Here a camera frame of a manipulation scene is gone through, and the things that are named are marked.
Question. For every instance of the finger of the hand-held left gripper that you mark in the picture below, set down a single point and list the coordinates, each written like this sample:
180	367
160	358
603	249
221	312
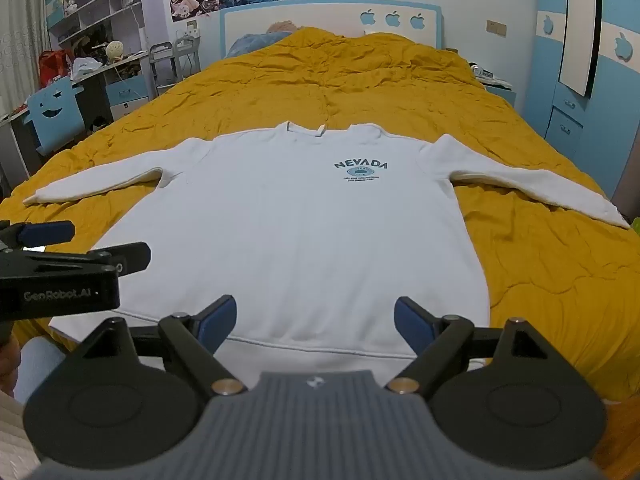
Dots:
100	257
47	233

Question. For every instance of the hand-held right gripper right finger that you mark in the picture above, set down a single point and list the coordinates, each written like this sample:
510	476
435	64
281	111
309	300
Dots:
412	318

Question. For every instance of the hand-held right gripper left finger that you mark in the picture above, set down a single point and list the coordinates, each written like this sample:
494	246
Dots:
219	318

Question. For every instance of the white sweatshirt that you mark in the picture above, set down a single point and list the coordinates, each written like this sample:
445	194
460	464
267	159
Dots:
300	235

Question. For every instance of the person's leg in jeans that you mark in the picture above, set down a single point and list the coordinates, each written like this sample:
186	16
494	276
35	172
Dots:
37	365

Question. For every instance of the blue smiley face chair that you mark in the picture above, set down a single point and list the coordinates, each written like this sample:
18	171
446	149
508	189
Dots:
55	110

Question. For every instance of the cluttered desk with blue drawer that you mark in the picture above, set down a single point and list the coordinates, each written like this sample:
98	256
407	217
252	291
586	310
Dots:
125	92

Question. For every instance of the red bag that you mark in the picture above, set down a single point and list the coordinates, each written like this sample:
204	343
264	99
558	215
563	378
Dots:
54	66

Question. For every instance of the white crumpled cloth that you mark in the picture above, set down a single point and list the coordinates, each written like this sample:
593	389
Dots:
85	66

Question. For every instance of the white ball lamp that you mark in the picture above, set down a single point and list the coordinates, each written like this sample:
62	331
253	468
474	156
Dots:
115	50

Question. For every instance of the grey trolley cart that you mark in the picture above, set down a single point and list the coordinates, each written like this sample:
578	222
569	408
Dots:
172	60

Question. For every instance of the mustard yellow quilted blanket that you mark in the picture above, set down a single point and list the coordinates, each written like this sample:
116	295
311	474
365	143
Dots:
350	85

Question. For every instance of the blue nightstand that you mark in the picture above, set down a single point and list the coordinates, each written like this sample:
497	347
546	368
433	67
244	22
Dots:
502	94

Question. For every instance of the green object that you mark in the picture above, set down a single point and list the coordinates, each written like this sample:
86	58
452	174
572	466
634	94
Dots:
636	226

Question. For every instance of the blue and white wardrobe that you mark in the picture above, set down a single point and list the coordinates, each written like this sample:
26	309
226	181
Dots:
570	125

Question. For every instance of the clutter on nightstand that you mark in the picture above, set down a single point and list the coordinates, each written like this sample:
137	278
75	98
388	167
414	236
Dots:
487	74

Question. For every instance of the blue pillow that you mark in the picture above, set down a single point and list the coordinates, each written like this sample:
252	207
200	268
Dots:
252	43

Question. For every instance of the beige plush toy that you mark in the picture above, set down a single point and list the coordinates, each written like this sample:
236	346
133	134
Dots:
280	26

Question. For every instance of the white and blue bed headboard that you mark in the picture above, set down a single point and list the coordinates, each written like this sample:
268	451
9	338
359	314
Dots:
325	15

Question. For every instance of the beige wall switch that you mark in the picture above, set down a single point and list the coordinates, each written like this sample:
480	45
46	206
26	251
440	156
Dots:
496	27

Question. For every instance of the tall wall mirror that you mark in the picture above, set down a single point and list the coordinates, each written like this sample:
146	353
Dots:
580	25

